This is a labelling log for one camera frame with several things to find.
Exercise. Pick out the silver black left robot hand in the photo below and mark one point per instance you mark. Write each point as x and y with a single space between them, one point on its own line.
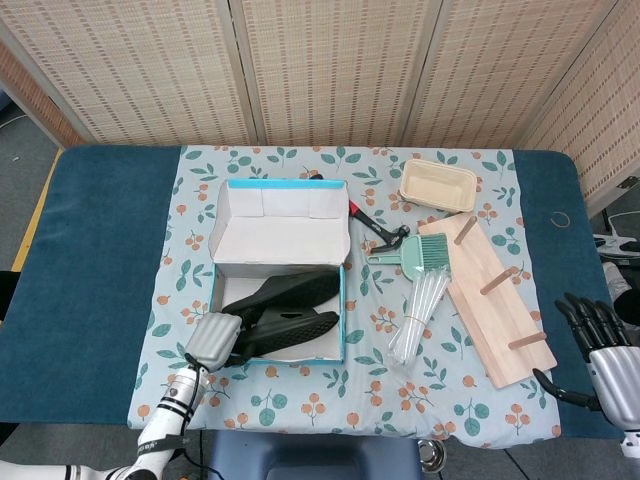
212 340

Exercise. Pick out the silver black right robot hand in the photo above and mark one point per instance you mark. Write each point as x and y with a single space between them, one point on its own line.
612 372

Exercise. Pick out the black slipper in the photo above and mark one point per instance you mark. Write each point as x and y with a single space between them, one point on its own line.
295 330
295 292

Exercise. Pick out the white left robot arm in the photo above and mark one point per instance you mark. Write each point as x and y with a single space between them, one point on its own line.
165 425

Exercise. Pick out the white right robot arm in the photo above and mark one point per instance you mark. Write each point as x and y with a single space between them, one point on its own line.
632 440

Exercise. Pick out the blue cardboard shoe box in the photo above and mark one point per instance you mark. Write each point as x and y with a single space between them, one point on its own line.
280 235

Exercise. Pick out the floral patterned tablecloth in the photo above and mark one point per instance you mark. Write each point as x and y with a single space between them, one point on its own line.
300 400

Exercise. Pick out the wooden board with pegs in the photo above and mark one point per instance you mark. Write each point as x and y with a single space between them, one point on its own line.
500 310

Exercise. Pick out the white chair base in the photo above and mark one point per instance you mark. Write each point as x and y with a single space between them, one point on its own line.
616 243

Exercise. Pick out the blue velvet table cover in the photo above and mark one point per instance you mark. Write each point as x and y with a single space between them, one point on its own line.
90 260

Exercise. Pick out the blue padded stool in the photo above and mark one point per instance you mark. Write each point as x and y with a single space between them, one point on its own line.
310 457

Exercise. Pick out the loose rubber band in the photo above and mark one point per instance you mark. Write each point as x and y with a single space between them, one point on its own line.
551 220

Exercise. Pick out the red black claw hammer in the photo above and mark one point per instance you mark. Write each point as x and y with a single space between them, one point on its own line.
372 223

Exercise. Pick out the small metal bowl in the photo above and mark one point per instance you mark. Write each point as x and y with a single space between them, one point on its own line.
431 455

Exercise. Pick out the rubber band around straws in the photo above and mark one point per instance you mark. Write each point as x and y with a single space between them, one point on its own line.
419 321

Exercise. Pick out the small green dustpan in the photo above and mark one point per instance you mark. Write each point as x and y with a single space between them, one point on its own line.
406 257

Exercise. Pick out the small green brush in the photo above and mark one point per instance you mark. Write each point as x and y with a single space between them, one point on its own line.
436 250

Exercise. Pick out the beige rectangular food tray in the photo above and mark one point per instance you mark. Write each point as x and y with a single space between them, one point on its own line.
437 185

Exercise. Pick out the woven bamboo screen panel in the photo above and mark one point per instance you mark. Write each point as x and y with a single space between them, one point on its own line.
140 65
610 110
340 65
500 65

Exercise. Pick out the brown woven screen panel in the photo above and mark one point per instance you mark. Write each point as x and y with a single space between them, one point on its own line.
35 100

